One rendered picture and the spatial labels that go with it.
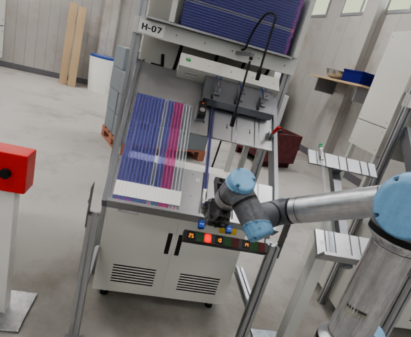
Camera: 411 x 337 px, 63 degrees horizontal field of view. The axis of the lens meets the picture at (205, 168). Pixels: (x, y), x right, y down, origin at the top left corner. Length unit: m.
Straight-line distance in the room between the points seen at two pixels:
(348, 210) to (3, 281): 1.43
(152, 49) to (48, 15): 6.75
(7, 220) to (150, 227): 0.60
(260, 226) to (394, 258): 0.32
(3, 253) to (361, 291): 1.37
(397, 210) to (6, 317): 1.62
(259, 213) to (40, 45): 7.86
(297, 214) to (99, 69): 6.91
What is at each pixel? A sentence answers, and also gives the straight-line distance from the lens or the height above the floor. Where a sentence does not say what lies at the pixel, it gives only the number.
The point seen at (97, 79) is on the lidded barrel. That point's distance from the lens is 7.67.
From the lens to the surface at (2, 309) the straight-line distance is 1.86.
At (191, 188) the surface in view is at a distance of 1.35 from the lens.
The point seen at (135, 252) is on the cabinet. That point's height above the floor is 0.31.
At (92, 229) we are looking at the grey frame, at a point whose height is 0.58.
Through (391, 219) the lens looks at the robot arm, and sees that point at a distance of 0.70.
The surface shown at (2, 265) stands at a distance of 1.71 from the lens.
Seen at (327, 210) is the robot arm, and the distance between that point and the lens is 0.92.
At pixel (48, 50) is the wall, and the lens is 8.48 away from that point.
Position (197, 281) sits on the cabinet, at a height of 0.19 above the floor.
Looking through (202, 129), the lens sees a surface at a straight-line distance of 1.50.
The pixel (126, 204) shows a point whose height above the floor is 0.72.
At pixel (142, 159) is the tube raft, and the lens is 1.36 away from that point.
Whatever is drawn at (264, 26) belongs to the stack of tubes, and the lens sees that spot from 1.66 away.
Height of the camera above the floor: 1.29
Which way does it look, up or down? 18 degrees down
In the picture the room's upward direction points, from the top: 15 degrees clockwise
